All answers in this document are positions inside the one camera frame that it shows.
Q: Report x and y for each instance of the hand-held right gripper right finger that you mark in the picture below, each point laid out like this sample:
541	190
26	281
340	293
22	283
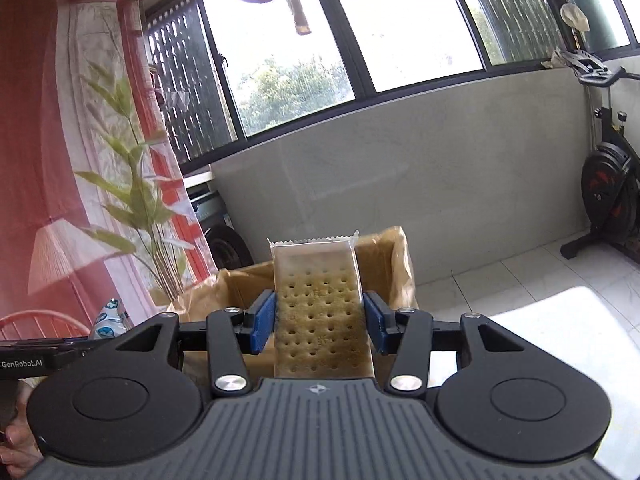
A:
375	321

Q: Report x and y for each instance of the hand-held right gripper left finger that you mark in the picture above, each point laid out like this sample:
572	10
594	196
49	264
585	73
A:
264	320

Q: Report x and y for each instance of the brown cardboard box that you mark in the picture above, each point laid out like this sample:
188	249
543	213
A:
390	270

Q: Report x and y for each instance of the clear-wrapped cracker packet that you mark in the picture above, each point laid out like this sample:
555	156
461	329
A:
320	310

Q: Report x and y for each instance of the blue and white snack packet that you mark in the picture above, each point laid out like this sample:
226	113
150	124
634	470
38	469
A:
107	321

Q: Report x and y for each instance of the person's left hand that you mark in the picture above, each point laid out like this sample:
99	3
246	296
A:
20	447

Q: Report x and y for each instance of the grey washing machine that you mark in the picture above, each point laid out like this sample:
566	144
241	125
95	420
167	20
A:
220	230

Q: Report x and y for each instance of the white floral tablecloth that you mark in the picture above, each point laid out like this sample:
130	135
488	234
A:
575	325

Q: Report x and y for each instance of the red printed backdrop cloth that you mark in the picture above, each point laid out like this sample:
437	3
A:
60	160

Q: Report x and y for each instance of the black exercise bike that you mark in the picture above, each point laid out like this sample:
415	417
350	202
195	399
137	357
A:
607	180

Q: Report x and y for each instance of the black-framed window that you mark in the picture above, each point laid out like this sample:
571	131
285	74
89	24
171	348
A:
300	50

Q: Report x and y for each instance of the beige hanging bag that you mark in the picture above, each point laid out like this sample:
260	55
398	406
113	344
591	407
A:
575	16

